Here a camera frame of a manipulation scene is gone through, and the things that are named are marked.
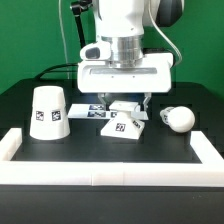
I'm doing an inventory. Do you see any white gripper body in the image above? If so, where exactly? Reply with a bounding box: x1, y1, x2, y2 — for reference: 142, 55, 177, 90
77, 41, 174, 93

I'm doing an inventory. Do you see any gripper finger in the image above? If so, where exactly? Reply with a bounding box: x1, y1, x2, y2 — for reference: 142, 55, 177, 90
97, 93, 107, 108
142, 92, 152, 111

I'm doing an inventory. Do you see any white lamp base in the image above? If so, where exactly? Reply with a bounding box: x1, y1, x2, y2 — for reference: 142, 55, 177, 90
101, 101, 145, 140

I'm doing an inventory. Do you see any white lamp bulb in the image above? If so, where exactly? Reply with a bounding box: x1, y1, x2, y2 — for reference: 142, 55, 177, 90
160, 106, 195, 133

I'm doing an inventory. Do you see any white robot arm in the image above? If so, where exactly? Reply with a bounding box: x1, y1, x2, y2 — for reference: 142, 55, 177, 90
77, 0, 184, 104

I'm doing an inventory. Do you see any white lamp shade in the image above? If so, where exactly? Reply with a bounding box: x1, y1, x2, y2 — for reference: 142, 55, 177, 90
30, 86, 70, 140

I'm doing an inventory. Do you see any white marker sheet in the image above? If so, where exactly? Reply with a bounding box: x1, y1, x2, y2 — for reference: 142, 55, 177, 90
68, 102, 148, 120

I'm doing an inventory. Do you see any white U-shaped fence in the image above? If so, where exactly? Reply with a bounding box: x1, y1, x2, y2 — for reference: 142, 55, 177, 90
0, 128, 224, 187

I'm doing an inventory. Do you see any black cable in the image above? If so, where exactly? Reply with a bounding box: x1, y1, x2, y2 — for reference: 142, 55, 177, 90
33, 62, 81, 82

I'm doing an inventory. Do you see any grey hanging cable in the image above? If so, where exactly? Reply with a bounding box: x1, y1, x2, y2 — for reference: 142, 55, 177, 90
58, 0, 71, 80

